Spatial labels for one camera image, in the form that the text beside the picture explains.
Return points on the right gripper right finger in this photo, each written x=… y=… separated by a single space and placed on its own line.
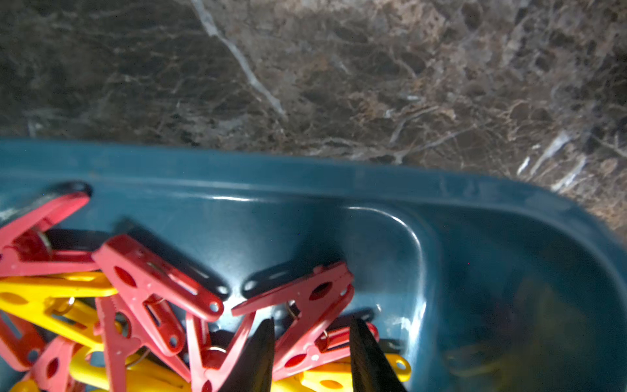
x=371 y=371

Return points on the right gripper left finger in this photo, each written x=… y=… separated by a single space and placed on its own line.
x=254 y=368

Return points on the red clothespin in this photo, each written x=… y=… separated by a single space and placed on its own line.
x=320 y=295
x=26 y=250

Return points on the teal plastic storage box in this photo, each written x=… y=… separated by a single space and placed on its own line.
x=482 y=284

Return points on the yellow clothespin in box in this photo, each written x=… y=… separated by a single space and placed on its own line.
x=55 y=303

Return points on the red clothespin in box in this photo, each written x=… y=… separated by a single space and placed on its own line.
x=26 y=250

